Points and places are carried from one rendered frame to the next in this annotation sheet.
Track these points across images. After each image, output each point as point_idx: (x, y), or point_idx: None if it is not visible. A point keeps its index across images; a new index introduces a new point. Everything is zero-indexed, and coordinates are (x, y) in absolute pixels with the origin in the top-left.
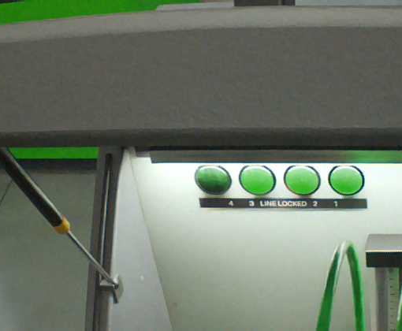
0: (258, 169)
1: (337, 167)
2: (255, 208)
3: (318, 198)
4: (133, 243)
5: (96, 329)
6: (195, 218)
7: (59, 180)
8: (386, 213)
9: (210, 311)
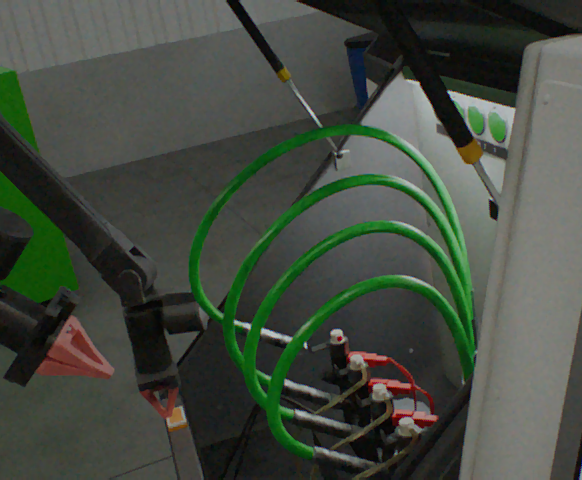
0: (455, 101)
1: (491, 109)
2: None
3: (485, 142)
4: (388, 144)
5: (311, 180)
6: (435, 143)
7: None
8: None
9: (443, 239)
